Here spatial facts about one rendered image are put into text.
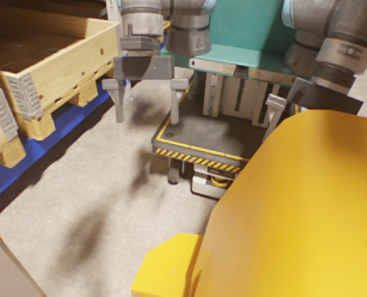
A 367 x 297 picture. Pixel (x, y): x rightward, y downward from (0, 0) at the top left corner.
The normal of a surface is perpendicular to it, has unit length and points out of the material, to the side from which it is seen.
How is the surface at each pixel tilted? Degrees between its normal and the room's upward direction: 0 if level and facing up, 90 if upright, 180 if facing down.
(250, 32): 90
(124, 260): 0
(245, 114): 90
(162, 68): 66
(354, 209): 0
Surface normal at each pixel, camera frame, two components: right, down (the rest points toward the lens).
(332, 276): -0.19, -0.80
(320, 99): -0.36, 0.21
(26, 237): 0.04, -0.77
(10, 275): 0.94, 0.24
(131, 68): -0.15, 0.26
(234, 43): -0.29, 0.60
